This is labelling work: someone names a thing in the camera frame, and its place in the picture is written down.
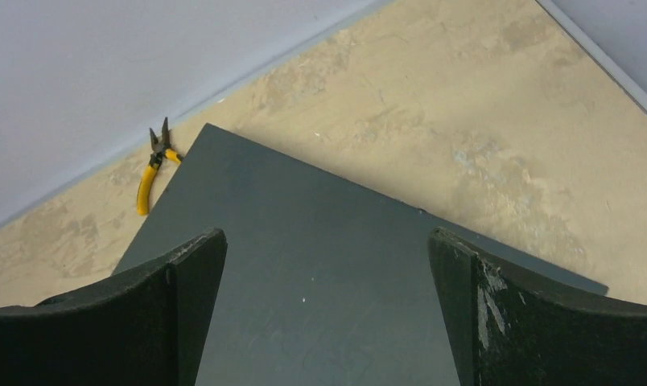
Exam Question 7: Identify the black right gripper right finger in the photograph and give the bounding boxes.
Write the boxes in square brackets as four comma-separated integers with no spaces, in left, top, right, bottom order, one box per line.
[428,228,647,385]

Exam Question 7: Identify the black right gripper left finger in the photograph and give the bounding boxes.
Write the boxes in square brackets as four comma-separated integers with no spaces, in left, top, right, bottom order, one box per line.
[0,229,228,385]

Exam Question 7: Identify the dark grey network switch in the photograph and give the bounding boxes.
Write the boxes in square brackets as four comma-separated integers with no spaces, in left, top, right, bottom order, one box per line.
[117,124,608,385]

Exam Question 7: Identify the yellow handled pliers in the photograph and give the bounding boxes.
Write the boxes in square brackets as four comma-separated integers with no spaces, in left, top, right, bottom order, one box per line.
[136,117,184,216]

